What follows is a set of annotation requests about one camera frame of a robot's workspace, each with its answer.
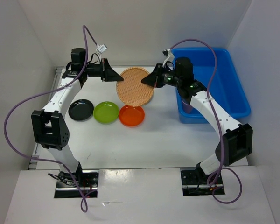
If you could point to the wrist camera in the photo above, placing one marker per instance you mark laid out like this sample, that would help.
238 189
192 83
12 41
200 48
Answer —
100 50
168 54

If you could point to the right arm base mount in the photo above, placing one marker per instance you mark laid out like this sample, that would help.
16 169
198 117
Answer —
193 186

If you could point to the blue plastic bin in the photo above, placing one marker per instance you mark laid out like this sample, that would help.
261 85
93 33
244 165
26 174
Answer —
225 87

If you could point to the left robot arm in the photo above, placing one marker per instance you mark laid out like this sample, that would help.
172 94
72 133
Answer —
49 127

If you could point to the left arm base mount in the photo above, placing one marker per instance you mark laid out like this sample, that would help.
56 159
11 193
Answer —
66 188

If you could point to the black plastic plate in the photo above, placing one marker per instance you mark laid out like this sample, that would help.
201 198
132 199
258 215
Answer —
81 110

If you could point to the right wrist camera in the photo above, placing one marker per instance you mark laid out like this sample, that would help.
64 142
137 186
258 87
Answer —
168 54

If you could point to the orange plastic plate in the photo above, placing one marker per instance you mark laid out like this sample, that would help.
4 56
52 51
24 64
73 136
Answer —
131 116

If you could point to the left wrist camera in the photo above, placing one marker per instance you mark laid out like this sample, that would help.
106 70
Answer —
100 50

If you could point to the blue plastic cup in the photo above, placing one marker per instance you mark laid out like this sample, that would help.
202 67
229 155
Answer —
185 102

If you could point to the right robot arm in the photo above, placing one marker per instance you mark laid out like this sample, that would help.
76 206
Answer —
235 138

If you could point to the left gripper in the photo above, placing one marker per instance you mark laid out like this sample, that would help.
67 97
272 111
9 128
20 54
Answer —
108 74

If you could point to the green plastic plate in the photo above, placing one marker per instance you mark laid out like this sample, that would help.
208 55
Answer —
106 112

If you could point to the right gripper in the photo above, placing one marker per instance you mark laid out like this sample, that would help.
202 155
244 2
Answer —
154 79

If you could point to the light wooden woven plate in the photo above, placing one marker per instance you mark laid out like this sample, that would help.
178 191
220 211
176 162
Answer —
132 91

